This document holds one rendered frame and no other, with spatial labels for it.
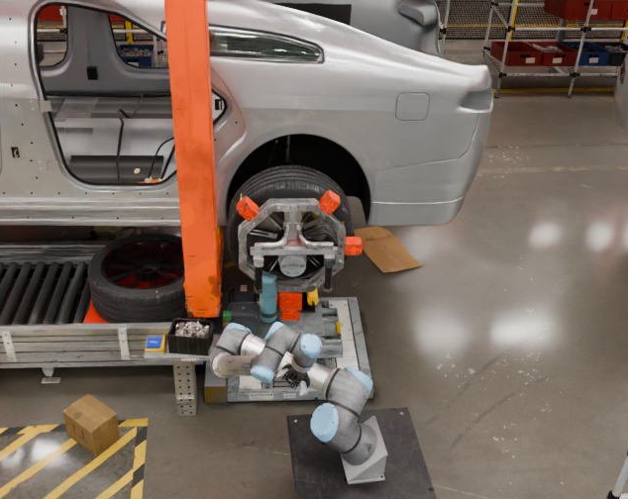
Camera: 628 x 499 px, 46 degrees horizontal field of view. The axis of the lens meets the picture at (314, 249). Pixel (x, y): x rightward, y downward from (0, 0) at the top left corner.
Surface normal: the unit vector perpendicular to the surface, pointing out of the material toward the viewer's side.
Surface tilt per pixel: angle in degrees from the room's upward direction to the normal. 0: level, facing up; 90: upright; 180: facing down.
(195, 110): 90
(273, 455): 0
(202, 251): 90
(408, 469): 0
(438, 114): 90
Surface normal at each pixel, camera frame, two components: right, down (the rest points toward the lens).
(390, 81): 0.07, 0.41
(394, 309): 0.04, -0.83
